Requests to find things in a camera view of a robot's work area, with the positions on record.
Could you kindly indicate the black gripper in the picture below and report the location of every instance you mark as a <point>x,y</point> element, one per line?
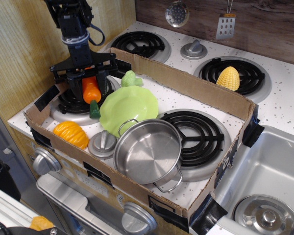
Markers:
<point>81,57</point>

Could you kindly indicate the orange toy carrot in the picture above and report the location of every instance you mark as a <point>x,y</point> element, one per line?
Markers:
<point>91,95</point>

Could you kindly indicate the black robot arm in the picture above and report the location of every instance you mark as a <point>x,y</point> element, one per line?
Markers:
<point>73,18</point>

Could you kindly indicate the light green plate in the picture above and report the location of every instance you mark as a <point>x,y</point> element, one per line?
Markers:
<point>126,105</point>

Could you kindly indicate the front left black burner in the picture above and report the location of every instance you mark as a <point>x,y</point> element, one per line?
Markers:
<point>67,108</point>

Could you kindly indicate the black burner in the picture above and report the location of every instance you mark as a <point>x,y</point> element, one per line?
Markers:
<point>204,142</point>
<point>67,108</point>
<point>255,82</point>
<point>146,44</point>

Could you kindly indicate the green toy vegetable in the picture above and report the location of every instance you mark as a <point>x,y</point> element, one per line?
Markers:
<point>130,79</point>

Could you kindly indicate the orange toy pumpkin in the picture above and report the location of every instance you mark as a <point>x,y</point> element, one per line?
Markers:
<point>72,133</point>

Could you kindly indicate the silver stove knob front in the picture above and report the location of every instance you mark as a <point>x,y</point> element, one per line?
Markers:
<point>102,145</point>

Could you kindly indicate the silver stove knob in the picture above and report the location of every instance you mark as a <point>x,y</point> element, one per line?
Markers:
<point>102,145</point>
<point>194,50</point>

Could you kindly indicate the back left black burner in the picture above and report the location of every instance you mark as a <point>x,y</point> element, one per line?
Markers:
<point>146,44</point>

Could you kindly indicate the cardboard fence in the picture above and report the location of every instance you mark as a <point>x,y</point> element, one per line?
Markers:
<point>100,179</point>

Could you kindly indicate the stainless steel pot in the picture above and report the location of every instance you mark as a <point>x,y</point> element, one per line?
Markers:
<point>150,152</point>

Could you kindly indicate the left oven knob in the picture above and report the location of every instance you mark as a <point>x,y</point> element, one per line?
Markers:
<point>45,162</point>

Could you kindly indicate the oven knob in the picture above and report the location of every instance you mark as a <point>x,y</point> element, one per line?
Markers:
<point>136,220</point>
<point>45,162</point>

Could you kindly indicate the hanging metal strainer ladle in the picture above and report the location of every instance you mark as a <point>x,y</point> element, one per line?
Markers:
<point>177,14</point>

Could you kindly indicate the silver stove knob back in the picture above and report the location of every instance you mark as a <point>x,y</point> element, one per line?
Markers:
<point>194,50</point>

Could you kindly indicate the front right black burner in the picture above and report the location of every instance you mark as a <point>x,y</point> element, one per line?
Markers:
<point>204,142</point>

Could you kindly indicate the yellow toy corn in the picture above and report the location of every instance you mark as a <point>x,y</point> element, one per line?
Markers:
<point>229,78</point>

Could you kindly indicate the hanging metal spatula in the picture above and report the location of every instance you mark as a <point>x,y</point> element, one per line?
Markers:
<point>226,23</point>

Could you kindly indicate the right oven knob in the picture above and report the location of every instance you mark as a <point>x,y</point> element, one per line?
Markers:
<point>136,220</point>

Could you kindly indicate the orange object bottom left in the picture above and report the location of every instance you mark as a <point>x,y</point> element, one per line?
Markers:
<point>40,223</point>

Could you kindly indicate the back right black burner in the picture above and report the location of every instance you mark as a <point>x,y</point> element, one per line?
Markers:
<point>255,82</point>

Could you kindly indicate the silver sink basin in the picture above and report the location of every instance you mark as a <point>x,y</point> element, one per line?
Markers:
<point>266,168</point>

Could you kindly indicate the metal lid in sink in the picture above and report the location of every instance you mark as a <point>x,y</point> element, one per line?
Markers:
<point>265,215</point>

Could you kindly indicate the silver oven door handle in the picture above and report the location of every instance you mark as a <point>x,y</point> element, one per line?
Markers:
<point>84,213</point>

